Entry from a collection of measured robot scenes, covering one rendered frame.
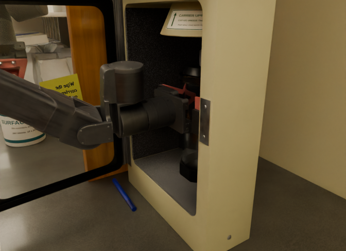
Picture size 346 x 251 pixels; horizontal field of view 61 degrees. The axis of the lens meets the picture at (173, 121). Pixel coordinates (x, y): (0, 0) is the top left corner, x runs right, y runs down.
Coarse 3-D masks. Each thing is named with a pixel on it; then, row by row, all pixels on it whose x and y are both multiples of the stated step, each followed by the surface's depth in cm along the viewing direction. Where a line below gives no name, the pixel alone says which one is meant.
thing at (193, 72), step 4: (200, 52) 56; (200, 56) 56; (200, 60) 56; (188, 64) 59; (192, 64) 58; (196, 64) 58; (200, 64) 57; (188, 68) 56; (192, 68) 55; (196, 68) 55; (200, 68) 54; (184, 72) 57; (188, 72) 56; (192, 72) 55; (196, 72) 54; (200, 72) 54; (196, 76) 54; (200, 76) 54
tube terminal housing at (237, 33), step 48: (144, 0) 52; (192, 0) 43; (240, 0) 38; (240, 48) 41; (240, 96) 44; (240, 144) 47; (144, 192) 69; (240, 192) 51; (192, 240) 53; (240, 240) 55
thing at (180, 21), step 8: (176, 8) 49; (184, 8) 48; (192, 8) 47; (200, 8) 47; (168, 16) 51; (176, 16) 49; (184, 16) 48; (192, 16) 47; (200, 16) 46; (168, 24) 50; (176, 24) 48; (184, 24) 47; (192, 24) 47; (200, 24) 46; (168, 32) 50; (176, 32) 48; (184, 32) 47; (192, 32) 47; (200, 32) 46
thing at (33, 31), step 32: (0, 32) 49; (32, 32) 52; (64, 32) 55; (96, 32) 59; (0, 64) 50; (32, 64) 53; (64, 64) 57; (96, 64) 61; (96, 96) 63; (0, 128) 53; (32, 128) 56; (0, 160) 54; (32, 160) 58; (64, 160) 62; (96, 160) 67; (0, 192) 56
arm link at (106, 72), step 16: (112, 64) 47; (128, 64) 48; (112, 80) 46; (128, 80) 46; (112, 96) 47; (128, 96) 47; (80, 128) 45; (96, 128) 46; (112, 128) 47; (96, 144) 47
